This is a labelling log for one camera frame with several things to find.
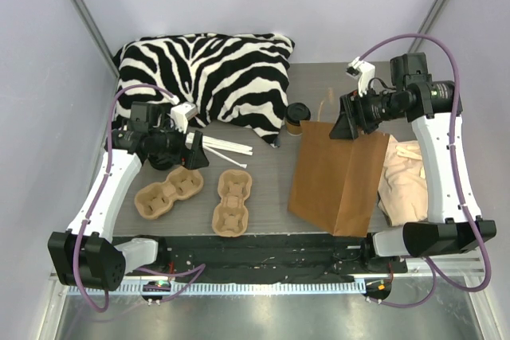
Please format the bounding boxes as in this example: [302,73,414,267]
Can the black cup lid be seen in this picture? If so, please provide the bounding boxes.
[285,102,312,124]

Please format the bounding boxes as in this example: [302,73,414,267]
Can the cardboard cup carrier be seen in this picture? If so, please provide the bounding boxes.
[212,170,253,237]
[134,166,204,220]

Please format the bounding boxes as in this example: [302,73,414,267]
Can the zebra print pillow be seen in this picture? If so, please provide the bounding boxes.
[112,33,295,148]

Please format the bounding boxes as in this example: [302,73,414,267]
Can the white slotted cable duct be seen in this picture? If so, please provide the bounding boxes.
[119,280,367,295]

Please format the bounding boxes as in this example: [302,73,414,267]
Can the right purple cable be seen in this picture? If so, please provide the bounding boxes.
[350,33,493,309]

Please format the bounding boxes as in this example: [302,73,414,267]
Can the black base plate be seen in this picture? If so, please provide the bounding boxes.
[149,233,408,284]

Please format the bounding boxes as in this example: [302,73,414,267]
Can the white wrapped straw upper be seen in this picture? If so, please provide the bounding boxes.
[202,136,253,155]

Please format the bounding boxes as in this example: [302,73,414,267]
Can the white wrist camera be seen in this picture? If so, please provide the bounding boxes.
[170,102,198,134]
[346,57,375,97]

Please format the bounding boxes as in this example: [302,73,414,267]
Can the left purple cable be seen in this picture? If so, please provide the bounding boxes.
[71,84,207,313]

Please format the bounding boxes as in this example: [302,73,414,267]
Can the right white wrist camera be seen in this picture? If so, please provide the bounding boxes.
[346,57,375,97]

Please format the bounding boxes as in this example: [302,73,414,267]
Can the beige folded cloth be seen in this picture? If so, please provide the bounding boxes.
[378,135,428,227]

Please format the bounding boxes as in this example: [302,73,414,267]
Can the brown paper coffee cup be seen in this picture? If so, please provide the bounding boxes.
[285,119,303,136]

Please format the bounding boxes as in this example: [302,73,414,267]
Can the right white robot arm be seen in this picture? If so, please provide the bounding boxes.
[329,53,496,272]

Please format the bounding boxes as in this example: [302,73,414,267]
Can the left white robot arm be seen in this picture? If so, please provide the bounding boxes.
[48,102,209,291]

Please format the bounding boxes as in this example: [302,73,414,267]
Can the brown paper bag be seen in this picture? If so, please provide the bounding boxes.
[288,120,390,237]

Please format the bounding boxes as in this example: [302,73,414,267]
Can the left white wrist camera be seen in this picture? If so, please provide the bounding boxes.
[170,102,198,134]

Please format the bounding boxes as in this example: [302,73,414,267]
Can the purple cable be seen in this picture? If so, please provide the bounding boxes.
[71,84,207,313]
[350,33,493,309]

